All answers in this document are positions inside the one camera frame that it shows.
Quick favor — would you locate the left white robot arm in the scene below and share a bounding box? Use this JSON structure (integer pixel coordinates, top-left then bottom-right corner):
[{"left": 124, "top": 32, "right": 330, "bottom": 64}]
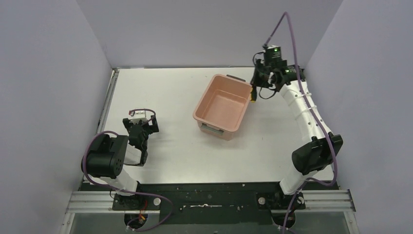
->
[{"left": 86, "top": 114, "right": 159, "bottom": 210}]

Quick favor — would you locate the aluminium side rail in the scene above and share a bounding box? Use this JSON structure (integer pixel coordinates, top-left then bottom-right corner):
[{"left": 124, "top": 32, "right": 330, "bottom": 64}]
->
[{"left": 96, "top": 68, "right": 119, "bottom": 133}]

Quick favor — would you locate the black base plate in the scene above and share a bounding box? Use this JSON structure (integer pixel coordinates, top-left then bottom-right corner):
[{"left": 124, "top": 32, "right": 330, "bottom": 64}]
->
[{"left": 78, "top": 181, "right": 339, "bottom": 226}]

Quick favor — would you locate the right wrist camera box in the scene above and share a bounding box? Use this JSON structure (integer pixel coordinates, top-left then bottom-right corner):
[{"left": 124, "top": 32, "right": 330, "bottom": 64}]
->
[{"left": 263, "top": 45, "right": 282, "bottom": 66}]

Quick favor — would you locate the aluminium front rail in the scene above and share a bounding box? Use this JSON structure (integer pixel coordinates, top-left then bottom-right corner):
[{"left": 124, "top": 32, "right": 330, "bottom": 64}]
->
[{"left": 66, "top": 190, "right": 356, "bottom": 214}]

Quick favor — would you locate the yellow black screwdriver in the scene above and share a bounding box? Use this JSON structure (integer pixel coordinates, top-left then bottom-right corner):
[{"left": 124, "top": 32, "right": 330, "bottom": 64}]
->
[{"left": 250, "top": 85, "right": 257, "bottom": 102}]

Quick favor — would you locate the pink plastic bin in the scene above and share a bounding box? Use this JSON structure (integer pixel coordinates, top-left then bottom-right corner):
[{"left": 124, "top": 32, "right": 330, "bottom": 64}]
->
[{"left": 193, "top": 74, "right": 252, "bottom": 140}]

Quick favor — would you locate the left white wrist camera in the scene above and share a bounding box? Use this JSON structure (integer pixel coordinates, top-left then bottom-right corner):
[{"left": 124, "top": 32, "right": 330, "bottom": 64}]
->
[{"left": 129, "top": 110, "right": 147, "bottom": 124}]

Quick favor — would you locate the purple cable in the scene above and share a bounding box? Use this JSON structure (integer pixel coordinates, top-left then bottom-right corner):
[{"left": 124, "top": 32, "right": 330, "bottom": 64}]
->
[
  {"left": 263, "top": 12, "right": 338, "bottom": 234},
  {"left": 82, "top": 131, "right": 174, "bottom": 232}
]

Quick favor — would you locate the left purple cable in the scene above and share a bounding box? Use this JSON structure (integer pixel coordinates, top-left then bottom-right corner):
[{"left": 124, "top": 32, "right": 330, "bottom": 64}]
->
[{"left": 82, "top": 131, "right": 174, "bottom": 232}]

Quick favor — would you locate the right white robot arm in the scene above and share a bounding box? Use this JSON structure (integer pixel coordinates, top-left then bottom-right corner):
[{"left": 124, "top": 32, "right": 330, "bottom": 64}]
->
[{"left": 250, "top": 59, "right": 343, "bottom": 195}]

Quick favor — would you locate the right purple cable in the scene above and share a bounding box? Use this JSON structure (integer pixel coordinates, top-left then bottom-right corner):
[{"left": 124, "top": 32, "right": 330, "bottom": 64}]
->
[{"left": 263, "top": 12, "right": 338, "bottom": 234}]

